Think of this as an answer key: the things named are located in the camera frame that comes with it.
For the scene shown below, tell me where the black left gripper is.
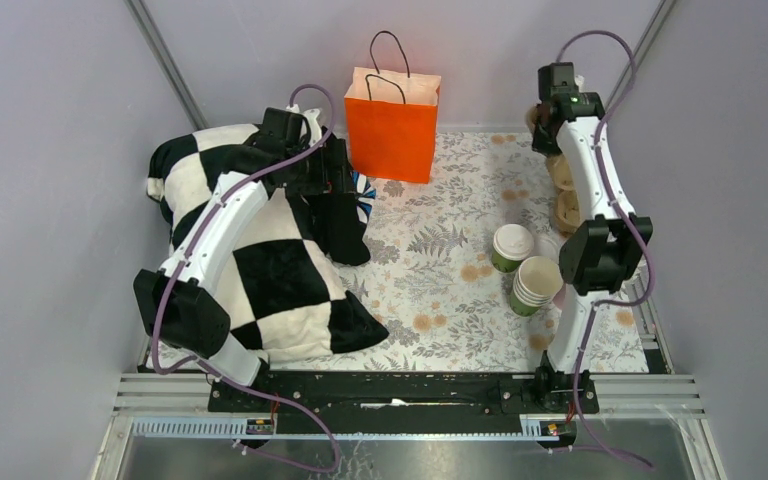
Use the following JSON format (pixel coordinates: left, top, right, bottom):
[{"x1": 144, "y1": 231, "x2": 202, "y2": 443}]
[{"x1": 285, "y1": 138, "x2": 356, "y2": 195}]

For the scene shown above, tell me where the brown cardboard cup carrier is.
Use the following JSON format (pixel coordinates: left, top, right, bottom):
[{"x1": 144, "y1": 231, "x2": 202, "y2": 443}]
[{"x1": 524, "y1": 105, "x2": 584, "y2": 236}]

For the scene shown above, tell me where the white plastic cup lid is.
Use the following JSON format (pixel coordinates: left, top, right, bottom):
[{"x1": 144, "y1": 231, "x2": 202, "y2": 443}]
[{"x1": 493, "y1": 224, "x2": 534, "y2": 261}]

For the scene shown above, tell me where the green paper coffee cup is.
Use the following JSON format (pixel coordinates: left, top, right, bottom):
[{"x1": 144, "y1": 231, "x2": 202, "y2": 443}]
[{"x1": 491, "y1": 249, "x2": 524, "y2": 273}]

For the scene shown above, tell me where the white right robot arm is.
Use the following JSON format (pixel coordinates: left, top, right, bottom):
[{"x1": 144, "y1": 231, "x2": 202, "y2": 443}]
[{"x1": 531, "y1": 62, "x2": 653, "y2": 412}]

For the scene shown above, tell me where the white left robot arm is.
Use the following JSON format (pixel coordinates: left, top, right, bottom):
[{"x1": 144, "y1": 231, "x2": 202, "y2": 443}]
[{"x1": 134, "y1": 115, "x2": 333, "y2": 411}]

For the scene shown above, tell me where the blue white striped cloth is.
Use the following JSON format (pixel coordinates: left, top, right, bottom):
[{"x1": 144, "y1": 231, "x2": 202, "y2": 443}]
[{"x1": 352, "y1": 171, "x2": 377, "y2": 224}]

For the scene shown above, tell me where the orange paper bag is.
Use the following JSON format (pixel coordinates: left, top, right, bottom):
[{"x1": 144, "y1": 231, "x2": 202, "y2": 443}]
[{"x1": 344, "y1": 62, "x2": 442, "y2": 184}]

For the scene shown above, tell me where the black white checkered blanket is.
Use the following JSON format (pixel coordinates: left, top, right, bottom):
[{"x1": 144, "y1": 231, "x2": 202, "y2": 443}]
[{"x1": 147, "y1": 124, "x2": 389, "y2": 361}]

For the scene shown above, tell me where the stack of green paper cups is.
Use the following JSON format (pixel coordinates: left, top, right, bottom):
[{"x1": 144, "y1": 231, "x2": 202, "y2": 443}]
[{"x1": 509, "y1": 256, "x2": 564, "y2": 317}]

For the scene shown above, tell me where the pink cup of stirrers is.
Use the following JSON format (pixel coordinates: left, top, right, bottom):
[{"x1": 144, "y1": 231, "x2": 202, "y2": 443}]
[{"x1": 552, "y1": 284, "x2": 568, "y2": 310}]

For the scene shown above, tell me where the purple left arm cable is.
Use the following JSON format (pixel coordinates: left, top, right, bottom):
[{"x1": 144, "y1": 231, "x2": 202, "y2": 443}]
[{"x1": 150, "y1": 84, "x2": 344, "y2": 475}]

